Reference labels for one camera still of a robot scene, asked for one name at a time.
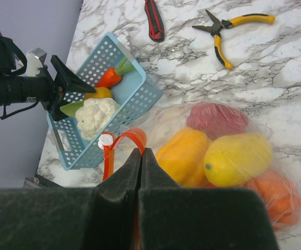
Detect blue plastic basket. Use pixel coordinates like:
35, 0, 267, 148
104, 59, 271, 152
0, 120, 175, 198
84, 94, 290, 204
47, 32, 162, 171

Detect yellow bell pepper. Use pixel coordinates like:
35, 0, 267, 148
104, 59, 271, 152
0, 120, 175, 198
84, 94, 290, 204
155, 127, 212, 188

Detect yellow lemon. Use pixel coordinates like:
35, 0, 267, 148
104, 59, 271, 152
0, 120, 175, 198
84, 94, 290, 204
203, 132, 273, 187

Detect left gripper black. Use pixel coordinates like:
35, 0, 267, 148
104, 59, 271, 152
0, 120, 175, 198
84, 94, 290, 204
9, 55, 96, 121

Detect clear zip bag orange zipper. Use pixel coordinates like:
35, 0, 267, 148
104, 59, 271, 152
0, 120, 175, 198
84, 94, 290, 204
98, 102, 301, 231

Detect yellow orange fruit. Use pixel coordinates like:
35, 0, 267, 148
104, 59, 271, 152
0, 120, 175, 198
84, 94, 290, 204
83, 87, 113, 101

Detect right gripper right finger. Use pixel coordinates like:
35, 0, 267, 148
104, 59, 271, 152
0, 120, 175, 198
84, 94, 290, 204
138, 148, 279, 249

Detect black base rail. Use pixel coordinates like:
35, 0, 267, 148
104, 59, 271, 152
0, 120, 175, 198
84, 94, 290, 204
23, 173, 61, 189

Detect red black utility knife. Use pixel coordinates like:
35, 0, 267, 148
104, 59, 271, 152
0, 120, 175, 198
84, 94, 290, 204
144, 0, 165, 43

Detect white green cauliflower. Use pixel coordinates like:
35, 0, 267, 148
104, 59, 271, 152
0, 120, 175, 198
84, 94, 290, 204
60, 98, 120, 141

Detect orange carrot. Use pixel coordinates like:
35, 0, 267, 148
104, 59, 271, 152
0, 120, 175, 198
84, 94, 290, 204
95, 57, 135, 89

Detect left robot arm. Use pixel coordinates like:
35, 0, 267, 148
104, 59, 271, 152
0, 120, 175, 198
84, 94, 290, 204
0, 36, 95, 121

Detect yellow handled pliers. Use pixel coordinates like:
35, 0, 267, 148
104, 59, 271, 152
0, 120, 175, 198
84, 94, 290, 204
191, 9, 275, 70

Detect red apple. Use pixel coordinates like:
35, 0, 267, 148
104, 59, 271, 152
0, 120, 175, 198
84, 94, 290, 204
186, 102, 248, 140

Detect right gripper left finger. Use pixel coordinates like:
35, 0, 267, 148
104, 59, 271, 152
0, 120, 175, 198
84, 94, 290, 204
0, 149, 142, 249

